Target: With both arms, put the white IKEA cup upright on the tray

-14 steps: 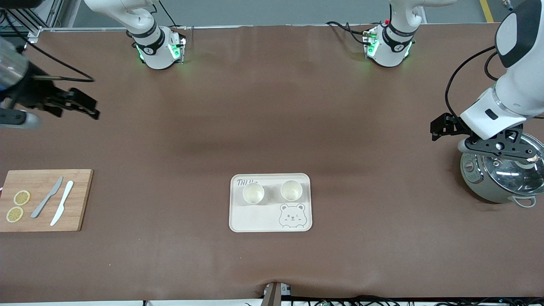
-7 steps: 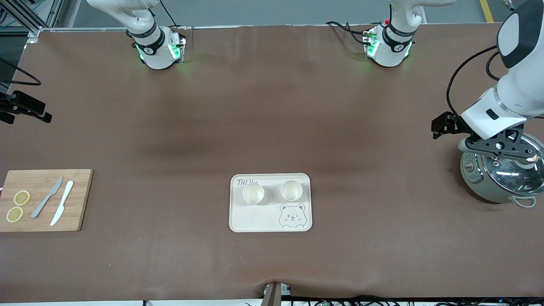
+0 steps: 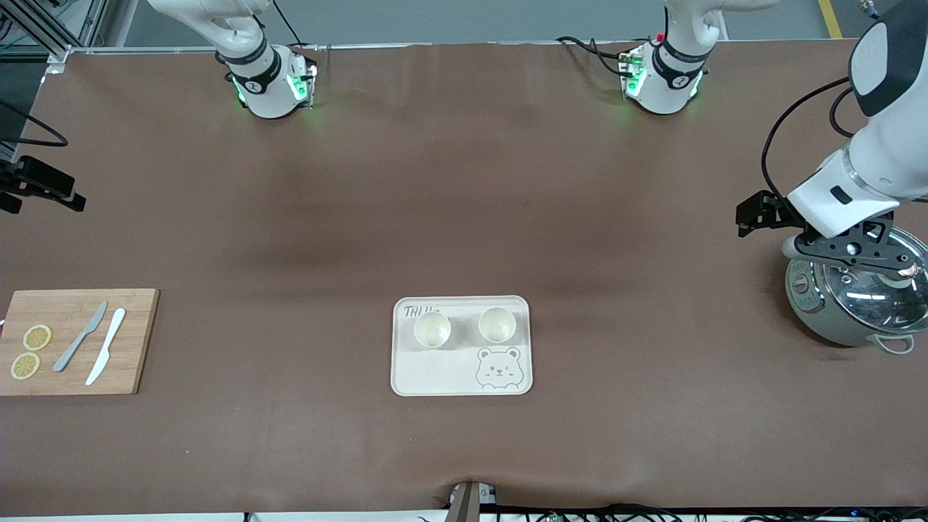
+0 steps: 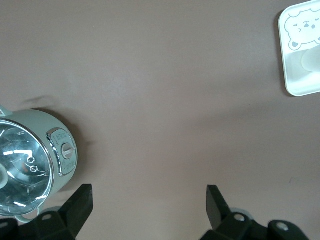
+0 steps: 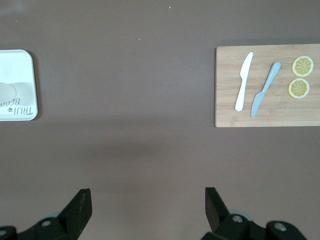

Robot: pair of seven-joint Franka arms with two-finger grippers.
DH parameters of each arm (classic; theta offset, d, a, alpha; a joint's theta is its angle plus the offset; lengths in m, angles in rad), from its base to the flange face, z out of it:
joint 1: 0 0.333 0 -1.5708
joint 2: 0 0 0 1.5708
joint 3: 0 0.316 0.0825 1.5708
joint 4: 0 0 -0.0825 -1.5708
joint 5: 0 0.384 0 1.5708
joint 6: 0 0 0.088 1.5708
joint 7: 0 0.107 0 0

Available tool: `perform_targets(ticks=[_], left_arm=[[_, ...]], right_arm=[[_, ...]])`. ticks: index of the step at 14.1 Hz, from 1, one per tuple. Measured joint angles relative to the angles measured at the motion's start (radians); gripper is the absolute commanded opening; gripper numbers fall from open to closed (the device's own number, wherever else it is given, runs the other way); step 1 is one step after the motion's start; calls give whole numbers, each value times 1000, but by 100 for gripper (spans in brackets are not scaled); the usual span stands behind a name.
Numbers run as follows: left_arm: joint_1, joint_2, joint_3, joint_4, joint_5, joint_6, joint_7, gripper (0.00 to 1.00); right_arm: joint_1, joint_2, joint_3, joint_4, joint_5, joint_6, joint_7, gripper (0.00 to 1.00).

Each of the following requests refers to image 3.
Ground white bear print tray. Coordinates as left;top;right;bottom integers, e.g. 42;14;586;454
391;295;534;397

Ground glass pot lid with knob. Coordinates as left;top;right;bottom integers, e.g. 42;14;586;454
818;227;928;336

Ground grey-green electric pot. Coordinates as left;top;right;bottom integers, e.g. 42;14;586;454
784;226;928;356

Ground brown table cover sheet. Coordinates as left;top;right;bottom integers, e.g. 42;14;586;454
0;42;928;517

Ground wooden cutting board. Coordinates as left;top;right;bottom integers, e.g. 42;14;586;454
0;289;160;397

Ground white plastic knife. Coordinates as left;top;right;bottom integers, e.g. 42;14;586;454
86;308;127;386

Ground grey plastic knife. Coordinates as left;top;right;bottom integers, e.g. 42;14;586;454
52;301;109;373

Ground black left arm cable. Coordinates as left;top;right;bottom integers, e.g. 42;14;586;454
761;75;865;212

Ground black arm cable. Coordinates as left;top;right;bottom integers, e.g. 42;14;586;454
0;97;70;149
761;75;865;212

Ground black left base cables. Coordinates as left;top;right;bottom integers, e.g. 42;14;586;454
555;34;633;78

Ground grey metal mount post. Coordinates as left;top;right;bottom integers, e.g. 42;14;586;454
445;480;498;522

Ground black right base cable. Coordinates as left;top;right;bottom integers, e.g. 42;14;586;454
270;0;314;50

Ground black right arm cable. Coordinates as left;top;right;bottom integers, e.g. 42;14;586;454
0;97;70;149

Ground aluminium frame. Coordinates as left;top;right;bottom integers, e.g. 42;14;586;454
0;0;111;75

